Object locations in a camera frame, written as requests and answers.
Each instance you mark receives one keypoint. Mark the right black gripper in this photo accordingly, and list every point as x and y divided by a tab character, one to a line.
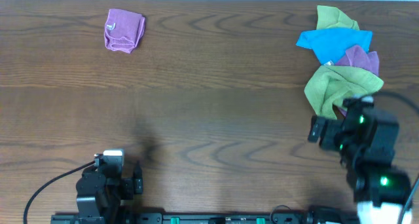
331	127

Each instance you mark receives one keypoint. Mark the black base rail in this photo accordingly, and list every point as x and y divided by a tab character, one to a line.
279	215

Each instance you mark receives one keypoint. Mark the purple crumpled cloth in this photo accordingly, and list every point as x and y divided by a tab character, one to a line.
356	57

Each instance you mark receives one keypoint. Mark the folded purple cloth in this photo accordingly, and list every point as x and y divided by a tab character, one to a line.
123	30

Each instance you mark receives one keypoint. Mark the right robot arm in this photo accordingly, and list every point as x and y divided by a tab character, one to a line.
365	141

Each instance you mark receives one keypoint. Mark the olive green cloth at back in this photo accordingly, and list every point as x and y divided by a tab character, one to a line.
332	17

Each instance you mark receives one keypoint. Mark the blue cloth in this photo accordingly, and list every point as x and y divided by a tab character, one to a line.
330	45

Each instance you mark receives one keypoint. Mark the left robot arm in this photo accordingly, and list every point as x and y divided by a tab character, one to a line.
101	190

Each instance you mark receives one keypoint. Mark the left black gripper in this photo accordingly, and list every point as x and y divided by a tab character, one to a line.
135	184

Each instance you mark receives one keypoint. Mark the light green cloth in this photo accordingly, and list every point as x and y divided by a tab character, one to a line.
331	84

